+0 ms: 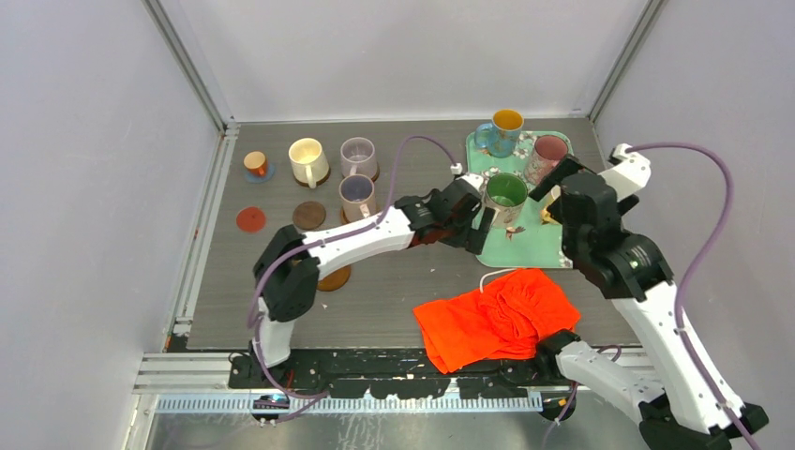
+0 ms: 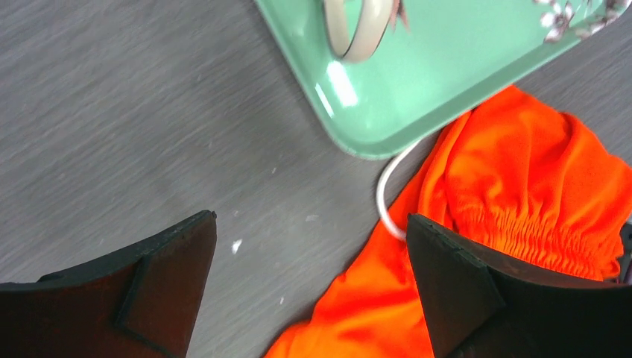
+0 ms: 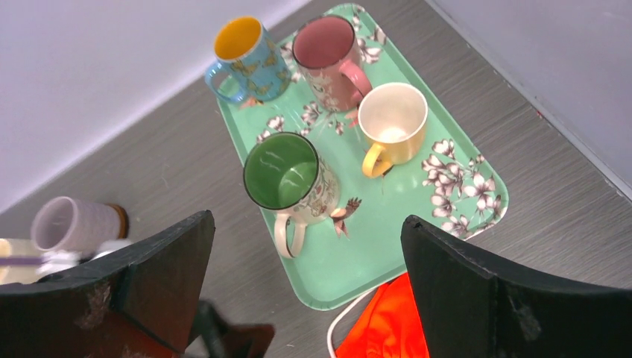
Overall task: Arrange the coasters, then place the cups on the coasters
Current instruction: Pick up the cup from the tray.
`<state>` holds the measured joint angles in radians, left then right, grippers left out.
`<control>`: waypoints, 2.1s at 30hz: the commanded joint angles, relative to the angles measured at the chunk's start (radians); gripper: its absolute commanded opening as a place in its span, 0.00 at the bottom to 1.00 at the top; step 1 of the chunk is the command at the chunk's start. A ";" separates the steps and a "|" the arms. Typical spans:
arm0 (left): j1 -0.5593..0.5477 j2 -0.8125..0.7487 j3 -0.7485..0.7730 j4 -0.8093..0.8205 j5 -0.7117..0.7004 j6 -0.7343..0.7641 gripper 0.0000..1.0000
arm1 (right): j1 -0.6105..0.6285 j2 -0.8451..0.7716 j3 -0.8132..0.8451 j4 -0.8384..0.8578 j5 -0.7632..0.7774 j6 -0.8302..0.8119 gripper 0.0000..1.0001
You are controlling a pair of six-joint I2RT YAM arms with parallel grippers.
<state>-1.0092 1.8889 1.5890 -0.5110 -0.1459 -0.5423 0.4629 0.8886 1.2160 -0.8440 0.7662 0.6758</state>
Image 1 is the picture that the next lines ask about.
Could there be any green inside mug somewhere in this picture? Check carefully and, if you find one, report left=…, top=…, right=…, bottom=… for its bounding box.
left=484, top=172, right=529, bottom=229

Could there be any pink mug purple inside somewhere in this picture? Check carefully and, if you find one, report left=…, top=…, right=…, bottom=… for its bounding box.
left=338, top=174, right=379, bottom=223

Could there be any lilac ceramic mug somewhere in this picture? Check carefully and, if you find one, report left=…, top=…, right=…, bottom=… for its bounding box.
left=339, top=137, right=379, bottom=181

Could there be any dark walnut round coaster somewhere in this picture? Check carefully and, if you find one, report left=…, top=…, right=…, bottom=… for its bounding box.
left=292, top=201, right=326, bottom=231

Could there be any cream white mug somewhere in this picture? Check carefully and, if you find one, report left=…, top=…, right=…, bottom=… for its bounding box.
left=288, top=138, right=330, bottom=176

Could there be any red round coaster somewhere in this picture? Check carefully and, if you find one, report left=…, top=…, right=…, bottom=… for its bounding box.
left=235, top=206, right=267, bottom=233

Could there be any small tan cup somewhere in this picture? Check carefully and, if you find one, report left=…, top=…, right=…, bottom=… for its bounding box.
left=243, top=151, right=268, bottom=175

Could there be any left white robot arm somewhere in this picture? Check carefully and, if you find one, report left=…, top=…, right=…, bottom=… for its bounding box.
left=247, top=172, right=494, bottom=387

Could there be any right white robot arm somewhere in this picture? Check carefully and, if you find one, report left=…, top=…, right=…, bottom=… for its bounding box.
left=530, top=156, right=769, bottom=449

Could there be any blue round coaster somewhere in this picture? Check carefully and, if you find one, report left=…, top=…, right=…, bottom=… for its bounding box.
left=244, top=163, right=276, bottom=184

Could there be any pink floral mug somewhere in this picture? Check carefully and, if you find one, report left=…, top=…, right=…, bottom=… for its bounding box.
left=523, top=135, right=569, bottom=186

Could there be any green floral tray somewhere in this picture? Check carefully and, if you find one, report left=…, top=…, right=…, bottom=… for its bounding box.
left=465, top=130, right=573, bottom=269

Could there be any blue mug yellow inside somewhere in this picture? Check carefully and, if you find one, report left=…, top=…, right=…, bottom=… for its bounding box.
left=473, top=109, right=524, bottom=158

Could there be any orange cloth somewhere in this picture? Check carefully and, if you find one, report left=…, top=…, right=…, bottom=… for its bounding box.
left=413, top=268, right=580, bottom=374

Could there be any white cord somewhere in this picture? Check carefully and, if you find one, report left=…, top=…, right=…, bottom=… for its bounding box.
left=478, top=267, right=518, bottom=293

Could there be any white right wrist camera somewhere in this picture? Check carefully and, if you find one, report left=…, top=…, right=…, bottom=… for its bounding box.
left=601, top=143, right=651, bottom=201

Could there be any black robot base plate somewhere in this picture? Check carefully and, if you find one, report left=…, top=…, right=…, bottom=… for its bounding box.
left=228, top=348, right=574, bottom=399

